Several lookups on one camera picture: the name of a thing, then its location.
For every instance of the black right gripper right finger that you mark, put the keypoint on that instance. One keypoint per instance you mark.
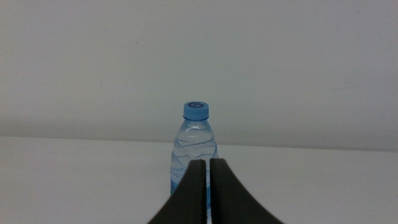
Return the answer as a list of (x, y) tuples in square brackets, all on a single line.
[(230, 199)]

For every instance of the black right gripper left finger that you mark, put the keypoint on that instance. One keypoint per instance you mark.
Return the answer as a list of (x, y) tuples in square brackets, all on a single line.
[(189, 199)]

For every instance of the clear water bottle blue cap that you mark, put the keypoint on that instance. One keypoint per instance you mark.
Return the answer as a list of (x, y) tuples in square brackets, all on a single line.
[(194, 140)]

